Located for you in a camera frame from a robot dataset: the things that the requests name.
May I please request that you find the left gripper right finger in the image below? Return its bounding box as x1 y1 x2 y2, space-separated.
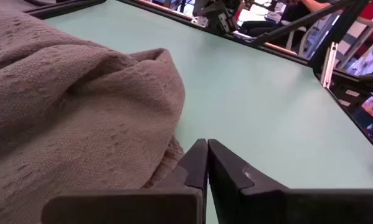
207 139 373 224

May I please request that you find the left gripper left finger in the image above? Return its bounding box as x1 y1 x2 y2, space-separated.
41 139 209 224

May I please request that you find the grey-brown towel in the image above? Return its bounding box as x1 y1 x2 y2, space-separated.
0 9 186 224

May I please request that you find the green table mat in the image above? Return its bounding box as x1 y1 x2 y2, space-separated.
44 0 373 224

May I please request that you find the person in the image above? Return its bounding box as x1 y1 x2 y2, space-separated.
237 0 373 47

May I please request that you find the silver aluminium bracket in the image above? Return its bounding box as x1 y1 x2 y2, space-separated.
320 42 339 88

